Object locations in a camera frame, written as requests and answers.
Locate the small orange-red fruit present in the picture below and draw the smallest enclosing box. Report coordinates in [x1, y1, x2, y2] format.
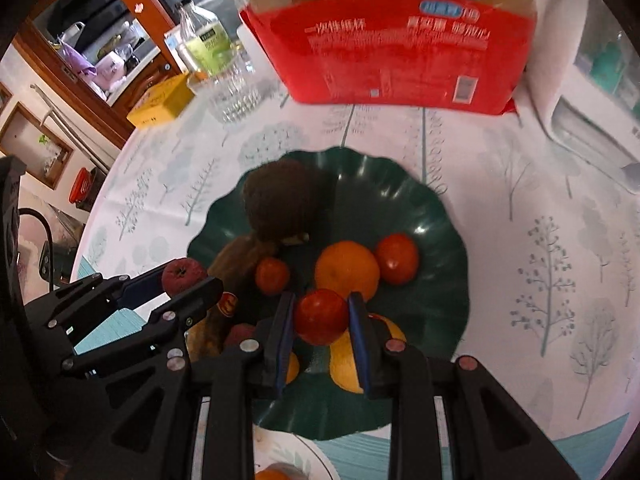
[255, 465, 293, 480]

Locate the dark red wrinkled fruit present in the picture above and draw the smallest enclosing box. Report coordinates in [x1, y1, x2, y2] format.
[162, 258, 207, 298]

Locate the red cherry tomato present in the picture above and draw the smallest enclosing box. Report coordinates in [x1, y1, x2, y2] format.
[294, 289, 349, 346]

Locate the orange tangerine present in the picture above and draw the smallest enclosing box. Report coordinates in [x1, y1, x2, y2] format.
[314, 240, 380, 301]

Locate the brown avocado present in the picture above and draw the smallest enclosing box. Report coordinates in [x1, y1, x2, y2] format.
[242, 158, 335, 243]

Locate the small yellow-orange kumquat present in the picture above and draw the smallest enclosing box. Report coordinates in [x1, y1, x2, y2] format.
[285, 352, 299, 385]

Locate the dark red fruit on plate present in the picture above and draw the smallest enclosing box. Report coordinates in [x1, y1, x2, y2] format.
[224, 323, 255, 349]

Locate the red round container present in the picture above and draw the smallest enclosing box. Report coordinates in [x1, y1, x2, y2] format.
[68, 168, 93, 204]

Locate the large yellow orange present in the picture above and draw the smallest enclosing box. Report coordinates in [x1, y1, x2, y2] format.
[328, 313, 409, 395]

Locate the overripe brown banana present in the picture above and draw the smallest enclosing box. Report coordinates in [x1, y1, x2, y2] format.
[186, 233, 277, 362]

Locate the small red tomato left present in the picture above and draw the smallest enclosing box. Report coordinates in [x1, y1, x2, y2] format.
[255, 257, 291, 296]

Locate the small red tomato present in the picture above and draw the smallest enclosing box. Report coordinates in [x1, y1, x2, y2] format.
[255, 257, 291, 296]
[374, 233, 420, 286]

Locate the tree print tablecloth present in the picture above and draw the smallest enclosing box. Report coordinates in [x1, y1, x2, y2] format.
[73, 90, 639, 479]

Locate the small red tomato right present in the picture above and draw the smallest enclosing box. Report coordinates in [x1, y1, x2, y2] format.
[374, 233, 420, 286]

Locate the yellow tin box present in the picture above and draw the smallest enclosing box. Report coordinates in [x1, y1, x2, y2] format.
[127, 74, 194, 129]

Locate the dark green scalloped plate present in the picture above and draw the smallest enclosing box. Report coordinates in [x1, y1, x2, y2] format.
[188, 148, 470, 440]

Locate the clear drinking glass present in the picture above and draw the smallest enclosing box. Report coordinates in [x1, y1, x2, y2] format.
[202, 55, 262, 122]

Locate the clear bottle green label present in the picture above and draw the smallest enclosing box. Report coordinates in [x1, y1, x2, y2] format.
[177, 0, 234, 77]

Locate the white countertop sterilizer cabinet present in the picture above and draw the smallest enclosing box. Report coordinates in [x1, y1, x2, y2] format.
[526, 0, 639, 194]

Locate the red paper cup package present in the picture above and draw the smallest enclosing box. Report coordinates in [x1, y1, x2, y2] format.
[234, 0, 550, 115]

